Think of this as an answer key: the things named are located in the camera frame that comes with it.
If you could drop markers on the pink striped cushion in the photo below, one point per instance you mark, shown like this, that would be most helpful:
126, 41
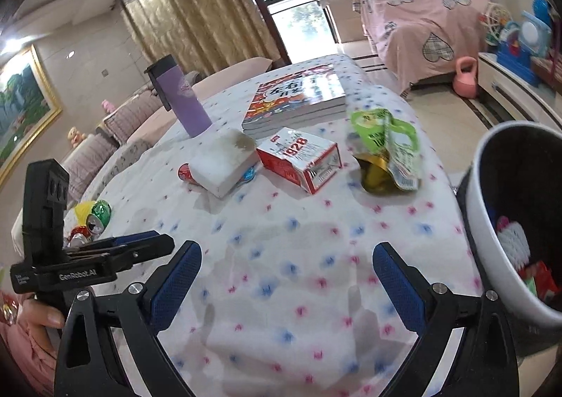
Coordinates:
136, 116
88, 164

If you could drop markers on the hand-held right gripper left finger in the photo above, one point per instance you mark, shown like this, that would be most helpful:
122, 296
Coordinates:
175, 285

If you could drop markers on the green crushed can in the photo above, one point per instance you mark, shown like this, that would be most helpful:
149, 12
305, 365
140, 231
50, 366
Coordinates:
100, 214

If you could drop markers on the beige plush bear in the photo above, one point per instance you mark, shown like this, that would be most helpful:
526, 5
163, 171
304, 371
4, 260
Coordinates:
75, 136

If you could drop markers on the purple thermos bottle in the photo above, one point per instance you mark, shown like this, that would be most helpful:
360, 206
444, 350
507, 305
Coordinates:
189, 102

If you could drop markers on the blue red snack packet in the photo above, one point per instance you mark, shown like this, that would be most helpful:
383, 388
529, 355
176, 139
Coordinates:
185, 173

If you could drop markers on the white foam net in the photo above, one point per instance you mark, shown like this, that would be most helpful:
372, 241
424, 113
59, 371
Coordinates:
513, 243
219, 164

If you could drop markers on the red orange book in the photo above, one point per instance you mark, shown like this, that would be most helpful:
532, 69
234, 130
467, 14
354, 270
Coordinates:
294, 94

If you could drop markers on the pink plush toy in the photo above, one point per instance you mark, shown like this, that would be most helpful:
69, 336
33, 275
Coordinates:
106, 105

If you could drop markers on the red crushed can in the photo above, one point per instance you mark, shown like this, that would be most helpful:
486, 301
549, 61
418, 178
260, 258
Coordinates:
79, 238

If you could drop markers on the white round waste bin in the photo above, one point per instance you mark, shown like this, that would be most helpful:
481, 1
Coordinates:
483, 225

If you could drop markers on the green gold snack packet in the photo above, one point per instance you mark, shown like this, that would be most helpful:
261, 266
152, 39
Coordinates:
382, 133

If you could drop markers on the red paper carton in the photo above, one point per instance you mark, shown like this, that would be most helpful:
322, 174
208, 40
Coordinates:
294, 151

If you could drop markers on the person's left hand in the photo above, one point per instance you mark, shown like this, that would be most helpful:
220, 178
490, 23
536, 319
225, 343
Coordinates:
41, 315

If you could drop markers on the golden patterned curtain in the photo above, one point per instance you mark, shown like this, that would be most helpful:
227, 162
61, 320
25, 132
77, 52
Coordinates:
197, 6

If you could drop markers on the orange red snack packet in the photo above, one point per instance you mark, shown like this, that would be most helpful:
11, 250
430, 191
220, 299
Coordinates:
542, 276

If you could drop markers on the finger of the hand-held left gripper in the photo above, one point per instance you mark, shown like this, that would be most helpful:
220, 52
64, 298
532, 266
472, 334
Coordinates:
136, 236
145, 250

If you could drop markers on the white dotted tablecloth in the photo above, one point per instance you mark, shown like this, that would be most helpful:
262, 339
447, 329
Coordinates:
285, 247

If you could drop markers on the pink kettlebell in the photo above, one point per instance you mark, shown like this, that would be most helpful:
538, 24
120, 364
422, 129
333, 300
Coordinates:
465, 87

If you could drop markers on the blue spiky ball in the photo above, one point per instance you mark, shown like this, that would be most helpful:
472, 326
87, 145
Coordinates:
541, 7

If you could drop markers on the gold framed landscape painting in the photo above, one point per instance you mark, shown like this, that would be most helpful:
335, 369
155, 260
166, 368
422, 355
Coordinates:
22, 107

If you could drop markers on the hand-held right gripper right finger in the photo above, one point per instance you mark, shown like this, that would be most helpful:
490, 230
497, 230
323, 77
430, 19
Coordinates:
397, 289

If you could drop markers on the white wooden television cabinet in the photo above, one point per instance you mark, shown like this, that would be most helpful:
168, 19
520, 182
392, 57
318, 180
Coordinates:
505, 85

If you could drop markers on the pink heart print cover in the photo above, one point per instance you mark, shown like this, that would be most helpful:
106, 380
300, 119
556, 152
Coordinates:
417, 19

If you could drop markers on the blue plastic toy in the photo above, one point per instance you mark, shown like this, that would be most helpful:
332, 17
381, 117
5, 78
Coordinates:
522, 59

